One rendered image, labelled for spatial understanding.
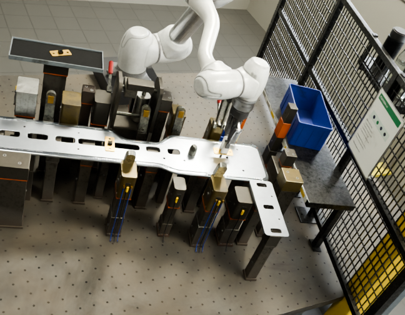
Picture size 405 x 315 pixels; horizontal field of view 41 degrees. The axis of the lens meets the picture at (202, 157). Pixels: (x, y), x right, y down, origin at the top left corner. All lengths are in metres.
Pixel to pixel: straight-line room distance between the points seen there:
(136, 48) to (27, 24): 2.12
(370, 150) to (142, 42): 1.23
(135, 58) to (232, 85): 0.96
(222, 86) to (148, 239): 0.74
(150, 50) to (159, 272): 1.18
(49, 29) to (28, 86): 2.58
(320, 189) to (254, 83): 0.59
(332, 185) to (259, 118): 0.91
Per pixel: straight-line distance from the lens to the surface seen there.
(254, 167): 2.29
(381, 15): 4.62
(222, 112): 2.30
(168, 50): 2.82
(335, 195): 2.32
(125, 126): 2.31
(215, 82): 1.88
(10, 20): 4.79
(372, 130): 2.28
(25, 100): 2.18
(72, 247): 2.17
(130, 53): 2.77
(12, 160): 1.99
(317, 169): 2.39
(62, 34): 4.72
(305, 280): 2.40
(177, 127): 2.30
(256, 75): 1.97
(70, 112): 2.20
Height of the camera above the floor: 2.41
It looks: 39 degrees down
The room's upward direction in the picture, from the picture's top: 21 degrees clockwise
